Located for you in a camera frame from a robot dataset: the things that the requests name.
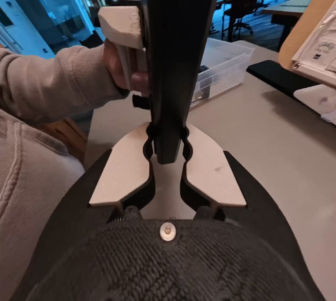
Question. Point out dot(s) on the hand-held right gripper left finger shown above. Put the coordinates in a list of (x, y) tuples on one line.
[(126, 172)]

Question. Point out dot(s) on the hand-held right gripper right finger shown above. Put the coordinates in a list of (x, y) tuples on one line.
[(212, 172)]

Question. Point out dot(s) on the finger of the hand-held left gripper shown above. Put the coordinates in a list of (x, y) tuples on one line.
[(118, 24)]

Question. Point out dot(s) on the black multi-port usb hub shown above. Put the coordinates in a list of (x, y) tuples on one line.
[(173, 57)]

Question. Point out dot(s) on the person's left hand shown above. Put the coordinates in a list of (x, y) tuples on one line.
[(111, 62)]

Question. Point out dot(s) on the person's grey sweatshirt torso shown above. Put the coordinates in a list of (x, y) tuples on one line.
[(31, 188)]

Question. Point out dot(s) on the clear plastic bin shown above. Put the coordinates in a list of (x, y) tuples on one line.
[(231, 70)]

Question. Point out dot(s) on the black office chair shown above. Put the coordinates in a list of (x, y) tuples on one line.
[(237, 12)]

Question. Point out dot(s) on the wooden document board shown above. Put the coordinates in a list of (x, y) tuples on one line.
[(296, 38)]

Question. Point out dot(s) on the white paper sheets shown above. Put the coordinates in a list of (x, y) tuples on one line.
[(322, 52)]

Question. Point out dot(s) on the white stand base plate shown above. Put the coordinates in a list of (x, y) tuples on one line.
[(315, 99)]

